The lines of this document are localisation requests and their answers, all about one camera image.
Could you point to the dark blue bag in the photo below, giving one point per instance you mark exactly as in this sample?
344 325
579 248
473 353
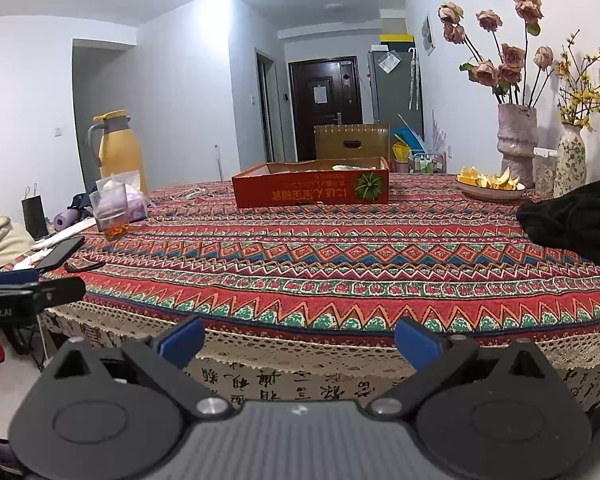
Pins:
82 202

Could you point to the glass jar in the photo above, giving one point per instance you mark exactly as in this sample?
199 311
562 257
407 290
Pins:
545 175

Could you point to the clear plastic cup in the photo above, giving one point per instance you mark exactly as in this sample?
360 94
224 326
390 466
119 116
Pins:
110 215

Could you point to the yellow thermos jug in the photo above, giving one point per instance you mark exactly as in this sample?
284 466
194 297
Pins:
120 155

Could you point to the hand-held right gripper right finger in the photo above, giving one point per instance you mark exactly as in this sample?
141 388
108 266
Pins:
417 342

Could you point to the round ceiling fixture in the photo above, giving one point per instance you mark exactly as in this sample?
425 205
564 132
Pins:
335 6

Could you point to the white paper sheet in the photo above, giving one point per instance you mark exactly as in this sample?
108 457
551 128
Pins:
388 62

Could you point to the purple plastic bag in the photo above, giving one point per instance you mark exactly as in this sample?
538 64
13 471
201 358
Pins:
135 200

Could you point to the blue board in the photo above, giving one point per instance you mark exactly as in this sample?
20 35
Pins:
407 137

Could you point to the red cardboard box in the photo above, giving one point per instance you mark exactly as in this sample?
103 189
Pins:
300 190

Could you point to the brown cardboard box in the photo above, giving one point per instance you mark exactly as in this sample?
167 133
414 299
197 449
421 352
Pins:
350 142

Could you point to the yellow flower branches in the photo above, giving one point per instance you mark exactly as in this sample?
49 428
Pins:
587 90

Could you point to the yellow bag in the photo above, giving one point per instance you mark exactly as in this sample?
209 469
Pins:
400 152

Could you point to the plate of orange peels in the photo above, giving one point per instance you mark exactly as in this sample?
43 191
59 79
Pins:
490 185

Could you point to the purple rolled mat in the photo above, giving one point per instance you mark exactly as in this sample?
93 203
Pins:
67 219

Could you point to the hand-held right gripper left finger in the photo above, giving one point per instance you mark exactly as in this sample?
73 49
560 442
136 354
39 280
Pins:
182 342

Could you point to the white mop stick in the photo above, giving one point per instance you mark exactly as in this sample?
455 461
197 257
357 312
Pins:
219 162

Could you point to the white door notice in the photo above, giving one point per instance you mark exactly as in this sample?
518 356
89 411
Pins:
319 94

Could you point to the white umbrella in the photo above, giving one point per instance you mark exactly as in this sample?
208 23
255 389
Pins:
413 80

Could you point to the pile of mixed snack packets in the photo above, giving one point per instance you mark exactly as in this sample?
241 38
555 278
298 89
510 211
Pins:
352 167

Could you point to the beige lace tablecloth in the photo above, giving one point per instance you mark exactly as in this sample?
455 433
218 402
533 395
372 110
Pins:
305 365

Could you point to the yellow box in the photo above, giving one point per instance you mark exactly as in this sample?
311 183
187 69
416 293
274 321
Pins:
396 40

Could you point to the beige hooded garment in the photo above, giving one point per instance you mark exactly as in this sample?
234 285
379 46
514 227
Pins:
2 242

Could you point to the dark entrance door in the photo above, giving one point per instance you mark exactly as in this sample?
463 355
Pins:
325 125

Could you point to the dried pink roses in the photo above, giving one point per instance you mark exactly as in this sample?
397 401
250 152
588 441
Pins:
505 67

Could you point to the black paper bag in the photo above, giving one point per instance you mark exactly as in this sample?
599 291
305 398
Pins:
35 215

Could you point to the black cloth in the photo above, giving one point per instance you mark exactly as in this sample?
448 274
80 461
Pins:
575 225

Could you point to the floral white vase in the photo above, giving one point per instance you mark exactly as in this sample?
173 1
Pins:
570 165

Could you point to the wall poster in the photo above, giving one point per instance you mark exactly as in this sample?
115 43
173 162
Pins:
429 35

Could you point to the grey refrigerator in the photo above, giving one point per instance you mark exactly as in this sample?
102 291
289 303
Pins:
395 105

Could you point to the metal storage cart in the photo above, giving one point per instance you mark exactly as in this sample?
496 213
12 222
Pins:
427 162

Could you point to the pink ceramic vase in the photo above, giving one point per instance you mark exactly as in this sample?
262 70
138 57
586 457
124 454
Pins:
516 145

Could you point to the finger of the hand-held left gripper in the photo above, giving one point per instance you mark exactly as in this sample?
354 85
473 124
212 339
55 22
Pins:
40 297
15 277

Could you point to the black smartphone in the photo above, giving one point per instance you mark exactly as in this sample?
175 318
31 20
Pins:
60 252

